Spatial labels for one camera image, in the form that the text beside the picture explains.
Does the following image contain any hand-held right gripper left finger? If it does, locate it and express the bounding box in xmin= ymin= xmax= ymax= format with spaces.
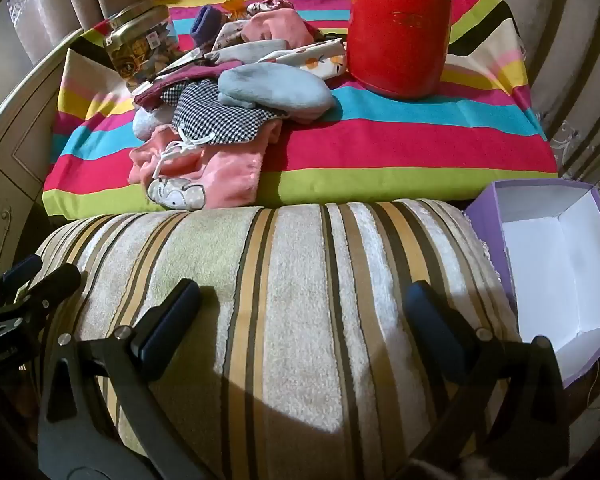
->
xmin=37 ymin=279 xmax=211 ymax=480

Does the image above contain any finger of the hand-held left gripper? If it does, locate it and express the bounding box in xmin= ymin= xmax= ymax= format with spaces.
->
xmin=0 ymin=254 xmax=43 ymax=306
xmin=22 ymin=262 xmax=82 ymax=311

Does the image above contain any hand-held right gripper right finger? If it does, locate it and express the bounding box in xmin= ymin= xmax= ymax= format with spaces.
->
xmin=407 ymin=282 xmax=571 ymax=480

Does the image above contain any purple cardboard box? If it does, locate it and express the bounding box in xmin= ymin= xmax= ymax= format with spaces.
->
xmin=464 ymin=178 xmax=600 ymax=390

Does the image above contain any black white checked garment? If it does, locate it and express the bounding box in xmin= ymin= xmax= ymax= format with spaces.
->
xmin=157 ymin=80 xmax=281 ymax=146

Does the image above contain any maroon cloth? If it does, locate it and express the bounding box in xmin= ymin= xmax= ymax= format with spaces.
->
xmin=132 ymin=60 xmax=246 ymax=108

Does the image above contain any light blue fleece garment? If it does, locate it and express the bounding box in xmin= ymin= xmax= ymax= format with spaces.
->
xmin=217 ymin=62 xmax=337 ymax=123

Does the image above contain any cream carved furniture panel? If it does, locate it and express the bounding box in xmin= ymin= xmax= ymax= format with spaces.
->
xmin=0 ymin=30 xmax=86 ymax=271

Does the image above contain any colourful striped cloth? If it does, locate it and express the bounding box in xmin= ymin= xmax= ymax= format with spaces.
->
xmin=42 ymin=0 xmax=561 ymax=221

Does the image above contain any lace sheer curtain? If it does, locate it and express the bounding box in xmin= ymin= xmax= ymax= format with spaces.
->
xmin=547 ymin=110 xmax=600 ymax=201

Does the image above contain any glass jar with gold lid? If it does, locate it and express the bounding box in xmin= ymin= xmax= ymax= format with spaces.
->
xmin=102 ymin=4 xmax=178 ymax=93

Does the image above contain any grey-blue fleece garment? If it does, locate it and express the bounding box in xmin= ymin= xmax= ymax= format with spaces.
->
xmin=215 ymin=39 xmax=291 ymax=64

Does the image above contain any white small-print cloth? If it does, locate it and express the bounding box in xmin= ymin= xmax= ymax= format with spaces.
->
xmin=215 ymin=19 xmax=251 ymax=48

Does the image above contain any red jar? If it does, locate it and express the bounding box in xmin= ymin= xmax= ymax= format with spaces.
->
xmin=346 ymin=0 xmax=453 ymax=100

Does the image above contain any plain pink garment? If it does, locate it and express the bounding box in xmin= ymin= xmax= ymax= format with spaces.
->
xmin=240 ymin=10 xmax=316 ymax=46

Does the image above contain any pink white floral cloth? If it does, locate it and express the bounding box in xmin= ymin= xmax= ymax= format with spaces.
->
xmin=247 ymin=0 xmax=296 ymax=16

